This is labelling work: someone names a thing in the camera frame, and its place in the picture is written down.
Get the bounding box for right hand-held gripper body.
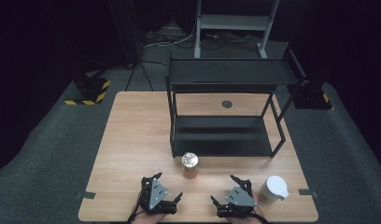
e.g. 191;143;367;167
216;179;261;218

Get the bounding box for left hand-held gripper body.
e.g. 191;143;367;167
138;176;177;216

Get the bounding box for white lidded paper cup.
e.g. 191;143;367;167
258;175;289;206

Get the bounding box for glass jar with gold lid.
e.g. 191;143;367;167
181;151;200;180

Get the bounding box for black two-tier metal shelf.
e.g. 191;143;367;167
164;49;311;159

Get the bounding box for person's right hand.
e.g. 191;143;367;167
225;190;267;224

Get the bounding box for person's left hand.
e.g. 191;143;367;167
131;207;168;224

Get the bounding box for grey tape strip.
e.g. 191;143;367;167
76;190;96;201
298;189;319;199

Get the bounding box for black tripod legs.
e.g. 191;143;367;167
124;60;168;92

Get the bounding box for black yellow striped base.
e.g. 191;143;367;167
292;78;333;110
63;73;112;106

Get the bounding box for grey metal stand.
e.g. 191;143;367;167
193;0;280;60

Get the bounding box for left hand-held gripper cable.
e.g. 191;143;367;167
126;192;144;224

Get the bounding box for hand-held gripper cable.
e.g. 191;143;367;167
250;211;271;224
126;192;144;224

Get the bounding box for right hand-held gripper cable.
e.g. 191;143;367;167
250;211;271;224

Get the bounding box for white floor cable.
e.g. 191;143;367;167
144;18;199;49

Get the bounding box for black floor cable bundle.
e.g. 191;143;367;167
201;32;261;50

